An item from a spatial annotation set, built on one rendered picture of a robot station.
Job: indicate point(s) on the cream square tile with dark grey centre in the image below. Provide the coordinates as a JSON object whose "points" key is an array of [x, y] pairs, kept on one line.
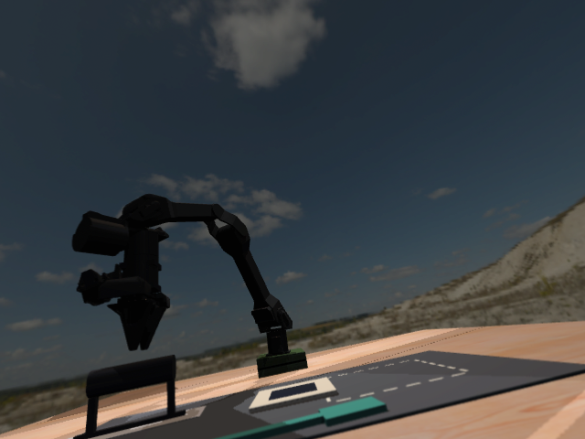
{"points": [[286, 395]]}

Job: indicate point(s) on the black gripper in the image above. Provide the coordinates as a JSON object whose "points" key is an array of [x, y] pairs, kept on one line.
{"points": [[138, 307]]}

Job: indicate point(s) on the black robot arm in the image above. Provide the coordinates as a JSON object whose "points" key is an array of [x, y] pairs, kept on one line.
{"points": [[104, 235]]}

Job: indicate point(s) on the teal flat paddle-shaped tool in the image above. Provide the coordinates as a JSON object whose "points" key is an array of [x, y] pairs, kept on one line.
{"points": [[331, 416]]}

